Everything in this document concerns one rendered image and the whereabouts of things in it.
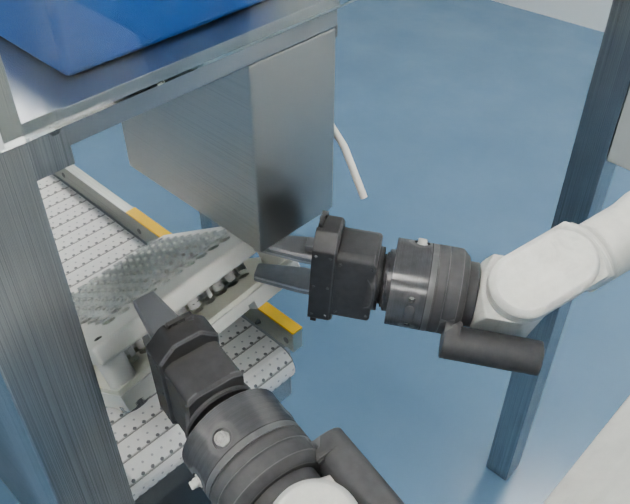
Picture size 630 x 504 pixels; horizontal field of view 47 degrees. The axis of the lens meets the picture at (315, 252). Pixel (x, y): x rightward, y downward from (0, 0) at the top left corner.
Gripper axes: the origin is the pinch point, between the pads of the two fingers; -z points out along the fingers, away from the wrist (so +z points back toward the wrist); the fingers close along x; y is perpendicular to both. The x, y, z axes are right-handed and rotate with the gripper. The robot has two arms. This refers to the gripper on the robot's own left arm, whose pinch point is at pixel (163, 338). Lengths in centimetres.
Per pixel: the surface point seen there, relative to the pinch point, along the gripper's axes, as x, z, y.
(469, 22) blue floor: 146, -192, 266
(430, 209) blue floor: 129, -88, 138
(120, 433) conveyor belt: 20.1, -5.9, -5.1
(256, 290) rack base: 5.9, -4.0, 12.3
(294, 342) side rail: 18.9, -3.9, 17.1
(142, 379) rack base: 4.8, -0.5, -2.7
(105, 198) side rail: 20.9, -42.5, 10.6
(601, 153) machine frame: 22, -7, 81
